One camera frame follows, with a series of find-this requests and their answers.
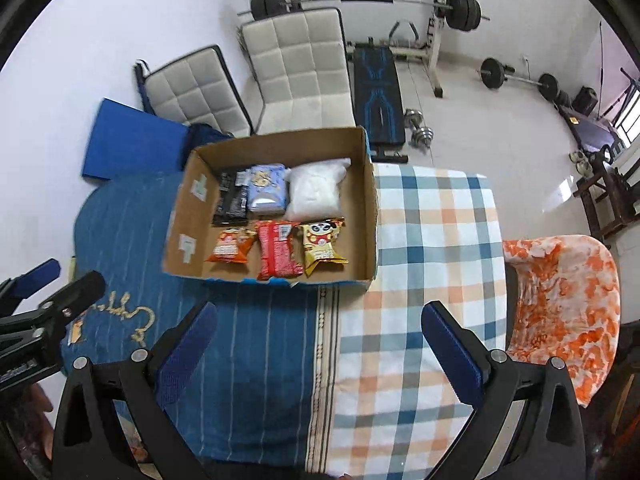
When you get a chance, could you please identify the black weight bench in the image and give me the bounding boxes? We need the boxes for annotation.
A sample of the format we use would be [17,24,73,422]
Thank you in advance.
[352,37,408,163]

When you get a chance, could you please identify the dark blue cloth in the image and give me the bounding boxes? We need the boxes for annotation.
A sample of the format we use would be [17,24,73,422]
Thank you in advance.
[187,122,236,153]

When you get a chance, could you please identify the blue foam mat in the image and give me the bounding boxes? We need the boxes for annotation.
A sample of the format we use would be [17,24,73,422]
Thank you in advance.
[81,97,193,181]

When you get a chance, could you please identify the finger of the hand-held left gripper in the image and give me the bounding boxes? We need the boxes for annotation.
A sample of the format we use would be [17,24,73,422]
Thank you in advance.
[0,258,62,306]
[0,270,107,356]

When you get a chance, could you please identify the orange snack packet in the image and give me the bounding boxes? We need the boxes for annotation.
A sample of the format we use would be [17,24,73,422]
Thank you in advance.
[205,226,258,265]

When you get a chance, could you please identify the orange floral cover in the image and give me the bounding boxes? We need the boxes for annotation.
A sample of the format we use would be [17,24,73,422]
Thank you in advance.
[502,235,622,408]

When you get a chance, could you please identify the cardboard box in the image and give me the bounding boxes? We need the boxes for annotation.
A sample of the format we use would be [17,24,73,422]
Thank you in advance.
[162,126,378,288]

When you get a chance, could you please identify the black packet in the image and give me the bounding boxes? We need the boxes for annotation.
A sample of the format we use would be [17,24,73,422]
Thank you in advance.
[212,169,251,226]

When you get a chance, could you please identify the treadmill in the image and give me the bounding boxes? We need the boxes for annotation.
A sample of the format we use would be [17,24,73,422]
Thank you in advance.
[557,105,626,153]

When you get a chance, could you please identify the white soft packet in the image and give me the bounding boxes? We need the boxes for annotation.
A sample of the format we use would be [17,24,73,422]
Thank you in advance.
[285,157,352,222]

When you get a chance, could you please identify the short barbell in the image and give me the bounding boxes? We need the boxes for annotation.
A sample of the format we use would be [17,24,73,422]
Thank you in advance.
[479,57,560,102]

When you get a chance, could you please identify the window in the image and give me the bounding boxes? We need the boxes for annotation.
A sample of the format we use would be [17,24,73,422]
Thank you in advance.
[612,67,640,148]

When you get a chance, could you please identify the dark wooden chair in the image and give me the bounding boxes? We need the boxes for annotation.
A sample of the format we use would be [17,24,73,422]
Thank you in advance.
[572,145,640,248]

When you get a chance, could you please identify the light blue snack packet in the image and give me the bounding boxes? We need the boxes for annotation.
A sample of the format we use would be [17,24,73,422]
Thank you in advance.
[246,163,291,213]

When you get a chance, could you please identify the red snack packet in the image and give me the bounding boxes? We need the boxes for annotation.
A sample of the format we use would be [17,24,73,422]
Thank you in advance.
[255,220,305,281]

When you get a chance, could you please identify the white barbell rack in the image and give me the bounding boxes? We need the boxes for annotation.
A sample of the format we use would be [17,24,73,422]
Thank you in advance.
[280,0,453,98]

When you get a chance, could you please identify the white padded chair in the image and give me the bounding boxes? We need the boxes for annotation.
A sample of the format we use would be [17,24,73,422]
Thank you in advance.
[237,7,357,136]
[132,45,253,138]

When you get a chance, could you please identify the plaid blanket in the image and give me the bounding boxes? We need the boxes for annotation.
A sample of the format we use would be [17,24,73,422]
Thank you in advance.
[305,162,508,478]

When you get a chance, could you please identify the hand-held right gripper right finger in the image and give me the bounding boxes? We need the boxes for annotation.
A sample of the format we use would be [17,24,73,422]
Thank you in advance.
[421,301,587,480]

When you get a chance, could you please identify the yellow snack packet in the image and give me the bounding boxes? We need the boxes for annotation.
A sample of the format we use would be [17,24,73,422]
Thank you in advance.
[298,217,349,278]

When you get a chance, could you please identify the black box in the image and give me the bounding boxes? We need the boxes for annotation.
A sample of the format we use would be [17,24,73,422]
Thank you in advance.
[572,87,599,115]

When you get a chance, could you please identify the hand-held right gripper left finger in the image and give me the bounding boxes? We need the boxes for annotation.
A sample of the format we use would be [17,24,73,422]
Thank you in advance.
[52,301,219,480]

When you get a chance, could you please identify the blue striped blanket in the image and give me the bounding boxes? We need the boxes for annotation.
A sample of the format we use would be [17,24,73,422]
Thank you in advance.
[60,170,341,466]

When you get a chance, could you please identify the person's left hand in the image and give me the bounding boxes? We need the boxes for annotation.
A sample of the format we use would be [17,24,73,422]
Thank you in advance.
[12,385,55,461]

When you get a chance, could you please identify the thin black pole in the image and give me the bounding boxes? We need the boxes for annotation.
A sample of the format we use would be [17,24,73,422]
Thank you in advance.
[594,20,606,106]

